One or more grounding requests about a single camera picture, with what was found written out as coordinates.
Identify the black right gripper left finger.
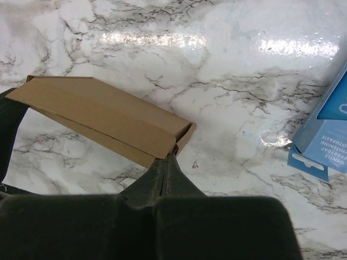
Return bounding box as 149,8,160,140
1,159,166,259

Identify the brown cardboard box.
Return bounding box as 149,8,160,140
6,75,196,168

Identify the blue small box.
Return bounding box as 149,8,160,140
287,64,346,181

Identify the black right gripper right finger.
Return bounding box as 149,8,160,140
147,155,302,259

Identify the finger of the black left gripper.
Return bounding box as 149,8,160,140
0,88,29,182

